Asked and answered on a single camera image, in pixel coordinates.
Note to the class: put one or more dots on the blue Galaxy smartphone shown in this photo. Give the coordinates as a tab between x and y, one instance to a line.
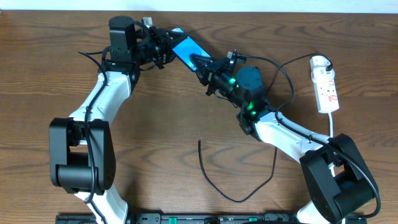
183	48

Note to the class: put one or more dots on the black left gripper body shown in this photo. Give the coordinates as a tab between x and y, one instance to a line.
159	47

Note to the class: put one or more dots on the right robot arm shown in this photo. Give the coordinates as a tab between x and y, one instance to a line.
341	186

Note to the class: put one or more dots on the white USB charger adapter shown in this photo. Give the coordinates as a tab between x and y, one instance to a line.
321	61

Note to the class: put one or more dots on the white power strip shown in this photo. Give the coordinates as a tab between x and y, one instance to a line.
325	90

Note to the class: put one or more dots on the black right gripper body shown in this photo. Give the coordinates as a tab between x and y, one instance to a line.
213	76

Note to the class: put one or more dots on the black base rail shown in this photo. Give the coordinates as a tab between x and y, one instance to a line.
195	218

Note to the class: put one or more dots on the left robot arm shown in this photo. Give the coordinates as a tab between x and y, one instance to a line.
82	158

